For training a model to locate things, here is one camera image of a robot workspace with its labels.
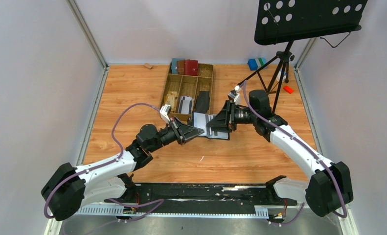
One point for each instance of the black music stand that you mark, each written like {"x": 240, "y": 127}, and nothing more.
{"x": 280, "y": 21}

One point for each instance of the gold cards stack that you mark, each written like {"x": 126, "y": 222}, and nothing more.
{"x": 171, "y": 98}

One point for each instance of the white slotted cable duct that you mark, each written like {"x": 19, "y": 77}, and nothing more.
{"x": 188, "y": 209}

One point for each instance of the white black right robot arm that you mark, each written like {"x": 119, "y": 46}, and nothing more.
{"x": 329, "y": 188}

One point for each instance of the red block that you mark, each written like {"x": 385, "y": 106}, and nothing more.
{"x": 288, "y": 89}

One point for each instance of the red card wallet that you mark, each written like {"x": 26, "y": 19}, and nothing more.
{"x": 191, "y": 67}

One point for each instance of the blue card wallet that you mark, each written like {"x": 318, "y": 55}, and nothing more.
{"x": 174, "y": 65}

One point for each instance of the small wooden block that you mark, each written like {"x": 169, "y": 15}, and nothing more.
{"x": 148, "y": 66}

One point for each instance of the blue block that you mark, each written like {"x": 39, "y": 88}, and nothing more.
{"x": 253, "y": 64}

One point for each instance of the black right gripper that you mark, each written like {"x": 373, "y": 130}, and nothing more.
{"x": 229, "y": 115}

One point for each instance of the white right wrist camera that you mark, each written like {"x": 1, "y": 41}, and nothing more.
{"x": 234, "y": 95}

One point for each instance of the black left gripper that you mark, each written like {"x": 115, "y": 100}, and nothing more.
{"x": 178, "y": 131}

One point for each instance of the black card holder with sleeves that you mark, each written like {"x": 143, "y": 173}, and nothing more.
{"x": 200, "y": 120}

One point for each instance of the brown card wallet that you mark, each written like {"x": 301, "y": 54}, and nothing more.
{"x": 181, "y": 67}

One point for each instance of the woven wicker tray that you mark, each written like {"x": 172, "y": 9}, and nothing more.
{"x": 186, "y": 85}

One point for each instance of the silver black cards stack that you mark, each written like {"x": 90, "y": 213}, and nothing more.
{"x": 186, "y": 104}

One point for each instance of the green block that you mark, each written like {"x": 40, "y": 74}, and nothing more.
{"x": 261, "y": 61}

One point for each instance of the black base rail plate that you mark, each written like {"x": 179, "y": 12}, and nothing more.
{"x": 253, "y": 194}

